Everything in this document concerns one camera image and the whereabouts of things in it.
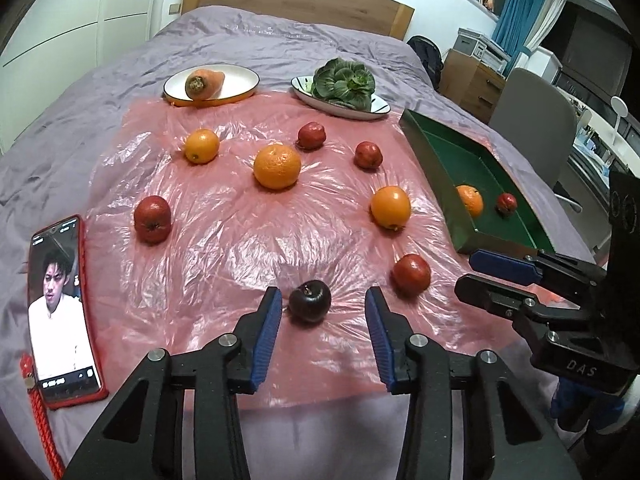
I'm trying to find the large orange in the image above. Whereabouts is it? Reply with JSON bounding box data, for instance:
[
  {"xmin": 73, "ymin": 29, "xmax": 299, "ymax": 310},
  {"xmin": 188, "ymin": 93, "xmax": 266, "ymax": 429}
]
[
  {"xmin": 253, "ymin": 144, "xmax": 302, "ymax": 191},
  {"xmin": 457, "ymin": 184, "xmax": 484, "ymax": 219}
]

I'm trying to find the small red apple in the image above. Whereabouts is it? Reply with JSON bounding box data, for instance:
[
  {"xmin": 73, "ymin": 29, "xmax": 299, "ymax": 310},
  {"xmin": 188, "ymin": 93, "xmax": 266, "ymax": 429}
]
[
  {"xmin": 297, "ymin": 122, "xmax": 326, "ymax": 151},
  {"xmin": 354, "ymin": 141, "xmax": 383, "ymax": 171}
]

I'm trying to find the dark purple plum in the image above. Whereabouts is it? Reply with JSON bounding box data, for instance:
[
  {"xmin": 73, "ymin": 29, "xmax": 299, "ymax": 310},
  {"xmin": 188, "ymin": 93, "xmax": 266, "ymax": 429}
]
[{"xmin": 288, "ymin": 280, "xmax": 332, "ymax": 324}]

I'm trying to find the small orange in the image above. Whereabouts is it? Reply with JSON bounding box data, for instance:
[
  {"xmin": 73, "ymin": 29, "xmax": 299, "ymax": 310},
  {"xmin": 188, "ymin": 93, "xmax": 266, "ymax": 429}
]
[{"xmin": 183, "ymin": 128, "xmax": 220, "ymax": 165}]

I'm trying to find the green rectangular tray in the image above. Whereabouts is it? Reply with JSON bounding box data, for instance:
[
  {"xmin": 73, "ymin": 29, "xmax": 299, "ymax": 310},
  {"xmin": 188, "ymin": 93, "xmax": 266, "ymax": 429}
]
[{"xmin": 399, "ymin": 110, "xmax": 554, "ymax": 258}]

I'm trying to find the red cased smartphone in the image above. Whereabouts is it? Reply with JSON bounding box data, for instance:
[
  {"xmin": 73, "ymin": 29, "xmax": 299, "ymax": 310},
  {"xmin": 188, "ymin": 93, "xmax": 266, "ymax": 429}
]
[{"xmin": 27, "ymin": 214, "xmax": 107, "ymax": 410}]

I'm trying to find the white desk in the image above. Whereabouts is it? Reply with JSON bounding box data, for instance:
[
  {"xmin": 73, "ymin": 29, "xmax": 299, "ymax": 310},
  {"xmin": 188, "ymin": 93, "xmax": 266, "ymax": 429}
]
[{"xmin": 565, "ymin": 94, "xmax": 639, "ymax": 188}]

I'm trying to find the grey office chair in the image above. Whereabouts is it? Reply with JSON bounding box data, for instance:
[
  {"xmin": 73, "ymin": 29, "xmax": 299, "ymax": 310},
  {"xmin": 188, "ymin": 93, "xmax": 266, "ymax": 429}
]
[{"xmin": 488, "ymin": 68, "xmax": 582, "ymax": 214}]

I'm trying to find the white desk lamp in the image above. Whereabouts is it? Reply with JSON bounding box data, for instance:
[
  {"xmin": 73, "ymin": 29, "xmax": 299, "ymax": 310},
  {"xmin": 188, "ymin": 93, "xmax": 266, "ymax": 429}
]
[{"xmin": 610, "ymin": 96, "xmax": 628, "ymax": 144}]

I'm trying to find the wooden nightstand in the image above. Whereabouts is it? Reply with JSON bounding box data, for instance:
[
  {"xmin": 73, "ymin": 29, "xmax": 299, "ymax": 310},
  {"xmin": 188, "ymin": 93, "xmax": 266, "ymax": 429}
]
[{"xmin": 439, "ymin": 50, "xmax": 506, "ymax": 124}]

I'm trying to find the white printer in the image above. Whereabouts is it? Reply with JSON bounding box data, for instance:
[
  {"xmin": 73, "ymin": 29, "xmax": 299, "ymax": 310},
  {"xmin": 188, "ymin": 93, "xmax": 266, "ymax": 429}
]
[{"xmin": 454, "ymin": 27, "xmax": 511, "ymax": 75}]

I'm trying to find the pink plastic sheet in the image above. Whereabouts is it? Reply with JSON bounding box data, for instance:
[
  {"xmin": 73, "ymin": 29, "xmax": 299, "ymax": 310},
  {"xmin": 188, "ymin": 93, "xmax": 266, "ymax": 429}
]
[{"xmin": 84, "ymin": 90, "xmax": 572, "ymax": 409}]

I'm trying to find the black backpack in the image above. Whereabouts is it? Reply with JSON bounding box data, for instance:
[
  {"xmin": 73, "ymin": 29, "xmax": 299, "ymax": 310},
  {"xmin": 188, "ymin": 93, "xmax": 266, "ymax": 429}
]
[{"xmin": 408, "ymin": 36, "xmax": 444, "ymax": 91}]

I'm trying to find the blue curtain right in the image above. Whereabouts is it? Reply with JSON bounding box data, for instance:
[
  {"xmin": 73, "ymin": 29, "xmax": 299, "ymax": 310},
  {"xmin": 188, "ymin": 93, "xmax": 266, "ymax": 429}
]
[{"xmin": 491, "ymin": 0, "xmax": 546, "ymax": 77}]

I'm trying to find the green leafy vegetable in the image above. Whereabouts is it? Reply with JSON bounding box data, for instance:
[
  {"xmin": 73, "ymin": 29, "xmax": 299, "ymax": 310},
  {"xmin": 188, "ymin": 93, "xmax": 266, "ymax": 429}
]
[{"xmin": 310, "ymin": 58, "xmax": 375, "ymax": 112}]

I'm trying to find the purple bed duvet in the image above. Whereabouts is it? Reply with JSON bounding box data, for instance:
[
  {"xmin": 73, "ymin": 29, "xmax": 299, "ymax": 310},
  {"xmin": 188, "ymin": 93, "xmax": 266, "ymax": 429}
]
[{"xmin": 1, "ymin": 6, "xmax": 589, "ymax": 479}]

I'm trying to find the white striped oval plate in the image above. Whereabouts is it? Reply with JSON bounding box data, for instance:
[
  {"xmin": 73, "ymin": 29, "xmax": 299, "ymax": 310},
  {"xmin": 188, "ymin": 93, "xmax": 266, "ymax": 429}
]
[{"xmin": 291, "ymin": 76, "xmax": 390, "ymax": 122}]

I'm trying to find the orange rimmed white plate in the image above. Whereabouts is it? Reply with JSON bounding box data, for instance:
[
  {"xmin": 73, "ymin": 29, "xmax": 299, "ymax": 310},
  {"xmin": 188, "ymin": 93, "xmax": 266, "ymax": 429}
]
[{"xmin": 163, "ymin": 64, "xmax": 260, "ymax": 107}]

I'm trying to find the carrot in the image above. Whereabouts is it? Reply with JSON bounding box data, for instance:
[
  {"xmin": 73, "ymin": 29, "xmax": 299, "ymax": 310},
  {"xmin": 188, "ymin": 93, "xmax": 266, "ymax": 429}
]
[{"xmin": 184, "ymin": 68, "xmax": 226, "ymax": 101}]

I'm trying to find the white wardrobe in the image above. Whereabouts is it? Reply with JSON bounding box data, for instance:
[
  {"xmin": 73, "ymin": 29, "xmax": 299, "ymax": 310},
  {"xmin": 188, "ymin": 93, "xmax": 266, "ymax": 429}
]
[{"xmin": 1, "ymin": 0, "xmax": 153, "ymax": 152}]

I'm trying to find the red braided phone strap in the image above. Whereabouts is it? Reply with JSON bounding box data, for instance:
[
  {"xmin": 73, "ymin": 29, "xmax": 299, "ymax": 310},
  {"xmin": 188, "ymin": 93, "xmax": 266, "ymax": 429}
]
[{"xmin": 18, "ymin": 352, "xmax": 66, "ymax": 480}]

